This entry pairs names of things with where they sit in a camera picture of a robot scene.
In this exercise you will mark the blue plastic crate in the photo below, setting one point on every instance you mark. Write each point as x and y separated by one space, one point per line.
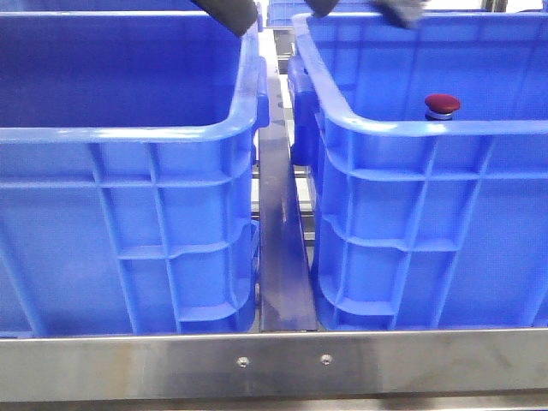
426 224
126 173

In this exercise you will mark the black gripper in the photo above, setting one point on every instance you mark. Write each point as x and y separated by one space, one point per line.
236 15
400 13

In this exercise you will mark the stainless steel front rail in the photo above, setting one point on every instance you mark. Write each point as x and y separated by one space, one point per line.
273 364

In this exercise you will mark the dark blue divider bar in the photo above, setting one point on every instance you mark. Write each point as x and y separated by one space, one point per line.
286 297

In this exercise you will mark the red push button switch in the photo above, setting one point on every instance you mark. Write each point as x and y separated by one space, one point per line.
441 107

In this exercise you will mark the blue plastic crate left front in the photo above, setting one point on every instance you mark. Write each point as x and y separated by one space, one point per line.
126 173

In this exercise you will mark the blue plastic crate right front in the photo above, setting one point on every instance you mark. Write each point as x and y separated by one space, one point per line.
426 224

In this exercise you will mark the low blue crate background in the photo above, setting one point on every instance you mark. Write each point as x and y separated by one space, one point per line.
279 13

